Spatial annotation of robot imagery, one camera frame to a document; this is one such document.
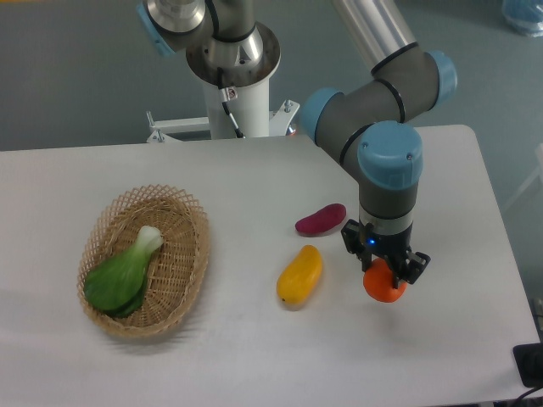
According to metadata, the green bok choy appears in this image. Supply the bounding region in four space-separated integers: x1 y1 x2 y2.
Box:
83 226 164 318

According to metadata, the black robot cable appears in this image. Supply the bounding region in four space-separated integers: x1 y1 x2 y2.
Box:
216 67 246 139

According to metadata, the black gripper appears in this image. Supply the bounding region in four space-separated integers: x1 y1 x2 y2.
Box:
341 219 430 289

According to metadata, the orange fruit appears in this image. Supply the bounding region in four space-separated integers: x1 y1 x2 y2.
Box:
363 258 407 303

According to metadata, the yellow mango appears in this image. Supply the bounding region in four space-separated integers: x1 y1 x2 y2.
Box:
276 245 323 308

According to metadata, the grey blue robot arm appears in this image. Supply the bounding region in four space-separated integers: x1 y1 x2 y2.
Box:
137 1 457 290

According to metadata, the purple sweet potato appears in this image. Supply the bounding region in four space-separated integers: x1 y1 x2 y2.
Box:
294 203 347 236

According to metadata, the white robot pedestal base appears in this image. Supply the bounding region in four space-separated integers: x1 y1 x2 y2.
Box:
145 20 301 143

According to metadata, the woven wicker basket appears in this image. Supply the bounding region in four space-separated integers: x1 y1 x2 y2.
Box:
77 185 210 338

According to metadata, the black device at edge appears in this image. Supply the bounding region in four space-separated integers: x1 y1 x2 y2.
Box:
512 343 542 387

